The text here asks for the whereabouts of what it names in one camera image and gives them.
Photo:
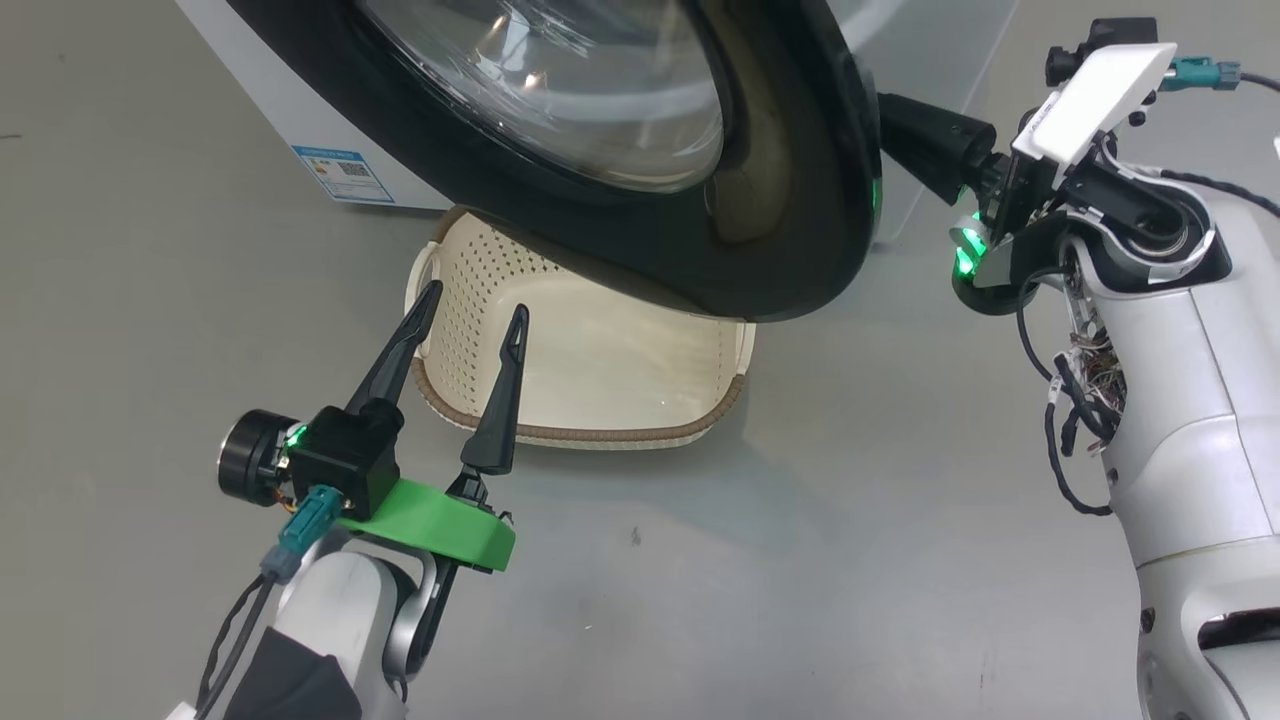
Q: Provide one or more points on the cream perforated laundry basket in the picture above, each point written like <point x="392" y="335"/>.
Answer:
<point x="600" y="370"/>

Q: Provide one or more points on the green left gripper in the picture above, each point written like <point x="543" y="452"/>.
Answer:
<point x="430" y="525"/>

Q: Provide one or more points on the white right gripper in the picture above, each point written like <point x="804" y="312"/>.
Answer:
<point x="1090" y="100"/>

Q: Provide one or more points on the white washing machine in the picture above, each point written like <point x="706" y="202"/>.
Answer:
<point x="290" y="110"/>

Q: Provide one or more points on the black glass washing machine door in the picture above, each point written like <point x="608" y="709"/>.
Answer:
<point x="640" y="250"/>

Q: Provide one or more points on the black cylindrical left gripper motor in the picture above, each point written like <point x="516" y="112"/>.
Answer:
<point x="250" y="455"/>

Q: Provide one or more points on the black loose wiring loop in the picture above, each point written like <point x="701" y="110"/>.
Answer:
<point x="1047" y="430"/>

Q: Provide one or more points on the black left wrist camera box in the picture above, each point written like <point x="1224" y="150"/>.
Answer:
<point x="345" y="460"/>

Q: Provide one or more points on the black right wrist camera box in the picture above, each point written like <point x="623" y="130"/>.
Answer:
<point x="1110" y="35"/>

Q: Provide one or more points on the blue white energy label sticker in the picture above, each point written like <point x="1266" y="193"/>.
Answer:
<point x="345" y="175"/>

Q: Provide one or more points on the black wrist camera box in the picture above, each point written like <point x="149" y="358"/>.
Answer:
<point x="345" y="460"/>
<point x="1110" y="35"/>

